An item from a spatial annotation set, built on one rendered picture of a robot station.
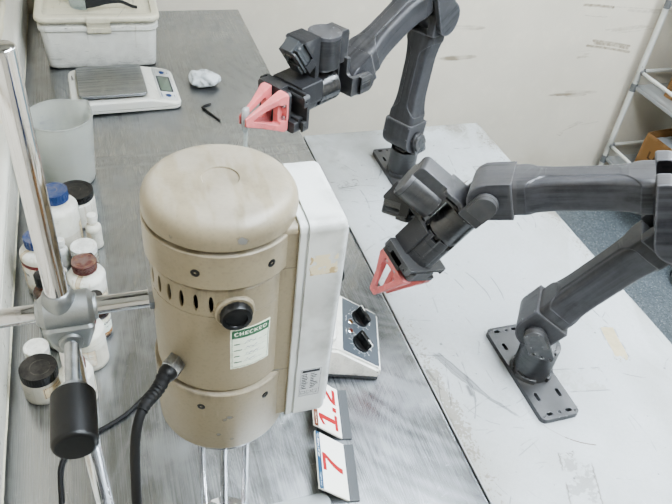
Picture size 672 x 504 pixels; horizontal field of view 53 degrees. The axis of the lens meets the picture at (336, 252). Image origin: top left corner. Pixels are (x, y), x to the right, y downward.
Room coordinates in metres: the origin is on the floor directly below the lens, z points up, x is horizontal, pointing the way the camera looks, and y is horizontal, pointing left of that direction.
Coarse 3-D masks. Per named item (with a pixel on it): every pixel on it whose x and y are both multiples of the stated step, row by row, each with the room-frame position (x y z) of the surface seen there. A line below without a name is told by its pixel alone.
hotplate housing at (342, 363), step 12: (348, 300) 0.84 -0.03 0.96; (372, 312) 0.84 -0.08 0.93; (336, 348) 0.72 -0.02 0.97; (336, 360) 0.71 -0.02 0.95; (348, 360) 0.71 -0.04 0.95; (360, 360) 0.72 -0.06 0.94; (336, 372) 0.71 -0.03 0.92; (348, 372) 0.71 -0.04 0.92; (360, 372) 0.72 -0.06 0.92; (372, 372) 0.72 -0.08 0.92
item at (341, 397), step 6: (336, 390) 0.69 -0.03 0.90; (342, 390) 0.69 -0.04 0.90; (336, 396) 0.67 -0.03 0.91; (342, 396) 0.68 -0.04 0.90; (336, 402) 0.66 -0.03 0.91; (342, 402) 0.67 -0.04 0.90; (342, 408) 0.65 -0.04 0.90; (312, 414) 0.61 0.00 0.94; (342, 414) 0.64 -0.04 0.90; (348, 414) 0.64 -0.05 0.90; (342, 420) 0.63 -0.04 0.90; (348, 420) 0.63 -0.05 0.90; (318, 426) 0.59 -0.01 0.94; (342, 426) 0.62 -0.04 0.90; (348, 426) 0.62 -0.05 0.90; (324, 432) 0.61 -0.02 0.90; (330, 432) 0.60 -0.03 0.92; (342, 432) 0.61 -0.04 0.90; (348, 432) 0.61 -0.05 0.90; (336, 438) 0.60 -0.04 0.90; (342, 438) 0.60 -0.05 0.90; (348, 438) 0.60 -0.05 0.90
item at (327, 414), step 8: (328, 392) 0.67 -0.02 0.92; (328, 400) 0.65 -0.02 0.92; (320, 408) 0.63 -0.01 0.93; (328, 408) 0.64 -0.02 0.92; (336, 408) 0.65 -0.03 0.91; (320, 416) 0.61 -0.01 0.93; (328, 416) 0.62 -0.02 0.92; (336, 416) 0.63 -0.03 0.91; (320, 424) 0.60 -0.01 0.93; (328, 424) 0.61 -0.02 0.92; (336, 424) 0.62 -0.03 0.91; (336, 432) 0.60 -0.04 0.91
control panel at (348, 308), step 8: (344, 304) 0.82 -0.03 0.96; (352, 304) 0.83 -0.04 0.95; (344, 312) 0.80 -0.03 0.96; (352, 312) 0.81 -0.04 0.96; (368, 312) 0.84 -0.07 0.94; (344, 320) 0.78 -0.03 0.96; (352, 320) 0.79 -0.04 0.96; (344, 328) 0.77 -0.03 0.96; (352, 328) 0.78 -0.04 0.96; (360, 328) 0.79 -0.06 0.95; (368, 328) 0.80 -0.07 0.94; (376, 328) 0.81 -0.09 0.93; (344, 336) 0.75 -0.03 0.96; (352, 336) 0.76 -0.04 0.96; (368, 336) 0.78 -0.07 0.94; (376, 336) 0.79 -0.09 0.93; (344, 344) 0.73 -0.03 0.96; (352, 344) 0.74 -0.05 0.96; (376, 344) 0.77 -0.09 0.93; (352, 352) 0.72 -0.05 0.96; (360, 352) 0.73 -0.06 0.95; (368, 352) 0.74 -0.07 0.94; (376, 352) 0.75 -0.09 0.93; (368, 360) 0.73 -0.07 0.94; (376, 360) 0.74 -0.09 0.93
